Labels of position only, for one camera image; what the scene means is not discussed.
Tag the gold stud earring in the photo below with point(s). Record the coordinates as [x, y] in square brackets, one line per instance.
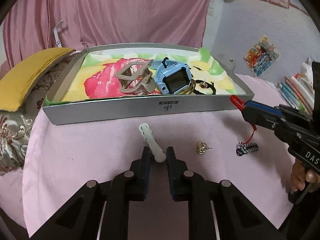
[203, 85]
[203, 147]

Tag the white paper strip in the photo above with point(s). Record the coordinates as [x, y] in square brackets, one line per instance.
[210, 10]

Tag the pink table cloth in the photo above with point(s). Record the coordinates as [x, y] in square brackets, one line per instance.
[87, 155]

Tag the floral satin pillow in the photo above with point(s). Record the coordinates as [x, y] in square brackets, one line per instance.
[12, 135]

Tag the pink bed sheet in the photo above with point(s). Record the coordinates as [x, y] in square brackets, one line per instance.
[10, 192]

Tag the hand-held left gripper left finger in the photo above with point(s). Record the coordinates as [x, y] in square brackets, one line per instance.
[143, 170]

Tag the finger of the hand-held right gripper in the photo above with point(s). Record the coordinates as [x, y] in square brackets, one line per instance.
[265, 107]
[262, 120]

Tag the person's right hand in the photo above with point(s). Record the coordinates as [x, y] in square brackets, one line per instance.
[298, 177]

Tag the colourful figure wall sticker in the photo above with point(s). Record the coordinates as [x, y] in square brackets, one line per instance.
[261, 55]

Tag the pink curtain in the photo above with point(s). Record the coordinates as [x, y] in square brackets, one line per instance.
[112, 10]

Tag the stack of books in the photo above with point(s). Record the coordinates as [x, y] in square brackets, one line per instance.
[297, 92]

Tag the beige hair claw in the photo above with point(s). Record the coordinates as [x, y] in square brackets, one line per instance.
[150, 86]

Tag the small red claw clip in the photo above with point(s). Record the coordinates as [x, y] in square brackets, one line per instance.
[236, 102]

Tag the watercolour paper box liner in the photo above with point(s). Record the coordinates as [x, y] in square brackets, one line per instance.
[100, 80]

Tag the white folding lamp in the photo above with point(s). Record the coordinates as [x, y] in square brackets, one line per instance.
[58, 33]

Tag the grey shallow box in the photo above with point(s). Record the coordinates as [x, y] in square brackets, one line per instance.
[112, 112]

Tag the blue digital watch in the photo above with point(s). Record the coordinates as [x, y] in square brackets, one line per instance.
[175, 82]

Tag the white hair clip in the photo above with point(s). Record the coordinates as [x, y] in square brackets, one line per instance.
[150, 140]

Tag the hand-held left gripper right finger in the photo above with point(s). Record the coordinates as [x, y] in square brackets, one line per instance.
[172, 170]

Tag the white plastic bag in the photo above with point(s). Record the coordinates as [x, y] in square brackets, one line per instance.
[307, 68]

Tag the yellow pillow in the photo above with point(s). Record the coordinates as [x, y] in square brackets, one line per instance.
[30, 75]

